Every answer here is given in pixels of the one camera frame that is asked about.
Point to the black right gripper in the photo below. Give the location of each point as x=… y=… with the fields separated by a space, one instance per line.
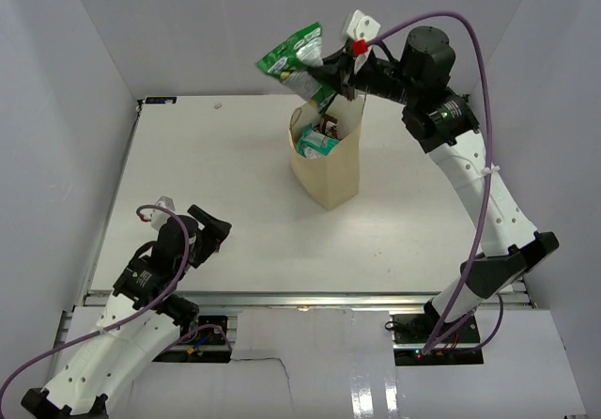
x=337 y=72

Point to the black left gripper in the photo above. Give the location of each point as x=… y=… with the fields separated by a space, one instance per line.
x=215 y=230

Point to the green candy bag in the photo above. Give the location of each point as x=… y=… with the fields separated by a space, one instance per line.
x=289 y=63

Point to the dark small candy packet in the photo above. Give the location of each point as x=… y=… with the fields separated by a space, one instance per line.
x=328 y=126

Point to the teal snack packet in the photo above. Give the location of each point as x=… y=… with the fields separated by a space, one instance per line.
x=313 y=144

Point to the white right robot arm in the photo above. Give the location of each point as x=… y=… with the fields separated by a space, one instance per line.
x=507 y=244

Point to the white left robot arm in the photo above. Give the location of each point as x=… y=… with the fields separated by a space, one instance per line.
x=142 y=318

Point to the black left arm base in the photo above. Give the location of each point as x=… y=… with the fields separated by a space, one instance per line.
x=204 y=347

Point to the brown paper bag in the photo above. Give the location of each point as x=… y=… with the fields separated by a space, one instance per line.
x=331 y=179

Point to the blue left table label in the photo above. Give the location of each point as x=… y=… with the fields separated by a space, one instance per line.
x=160 y=100

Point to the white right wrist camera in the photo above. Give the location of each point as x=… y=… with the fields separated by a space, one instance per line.
x=359 y=29

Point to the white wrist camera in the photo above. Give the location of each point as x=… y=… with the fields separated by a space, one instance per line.
x=158 y=217
x=359 y=29

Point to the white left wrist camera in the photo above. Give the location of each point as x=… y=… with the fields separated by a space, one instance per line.
x=158 y=217

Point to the aluminium front table rail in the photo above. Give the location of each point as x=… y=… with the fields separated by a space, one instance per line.
x=395 y=302

